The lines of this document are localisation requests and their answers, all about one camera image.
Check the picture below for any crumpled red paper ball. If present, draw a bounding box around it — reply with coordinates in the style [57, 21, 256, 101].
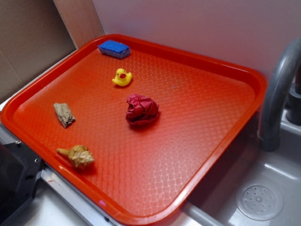
[125, 94, 159, 126]

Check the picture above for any tan spiral seashell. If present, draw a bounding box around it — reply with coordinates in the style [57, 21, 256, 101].
[56, 145, 95, 169]

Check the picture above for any brown cardboard panel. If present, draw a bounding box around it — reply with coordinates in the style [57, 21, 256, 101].
[0, 0, 104, 102]

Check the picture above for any brown wood chip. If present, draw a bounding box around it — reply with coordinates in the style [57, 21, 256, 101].
[54, 103, 76, 128]

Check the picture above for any blue sponge block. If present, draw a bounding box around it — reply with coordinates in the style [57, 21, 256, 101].
[98, 40, 131, 59]

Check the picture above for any grey toy sink basin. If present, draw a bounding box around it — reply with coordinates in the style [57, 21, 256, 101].
[182, 107, 301, 226]

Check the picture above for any grey toy faucet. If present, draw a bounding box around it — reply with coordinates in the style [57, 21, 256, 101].
[257, 38, 301, 152]

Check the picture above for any yellow rubber duck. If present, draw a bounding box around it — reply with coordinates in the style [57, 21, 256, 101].
[112, 68, 133, 87]

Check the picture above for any red plastic tray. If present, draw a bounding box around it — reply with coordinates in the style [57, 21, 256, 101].
[0, 34, 267, 226]

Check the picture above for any black metal bracket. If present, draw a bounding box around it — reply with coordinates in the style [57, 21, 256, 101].
[0, 140, 44, 226]

